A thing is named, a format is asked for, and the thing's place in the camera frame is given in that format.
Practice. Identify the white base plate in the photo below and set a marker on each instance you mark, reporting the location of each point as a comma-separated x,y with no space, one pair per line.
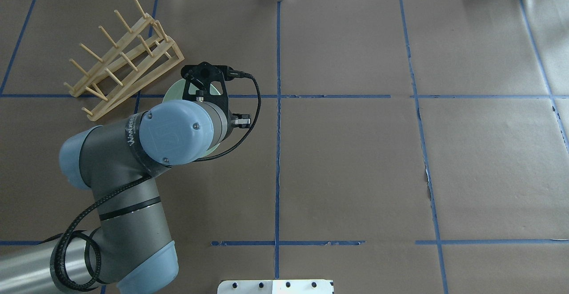
277,286

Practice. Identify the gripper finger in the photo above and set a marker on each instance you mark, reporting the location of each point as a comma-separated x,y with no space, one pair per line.
241,120

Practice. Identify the wooden dish rack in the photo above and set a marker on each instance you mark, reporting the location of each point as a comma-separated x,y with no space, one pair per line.
143,54

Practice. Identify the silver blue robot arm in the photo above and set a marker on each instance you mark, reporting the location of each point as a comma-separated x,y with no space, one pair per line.
123,238

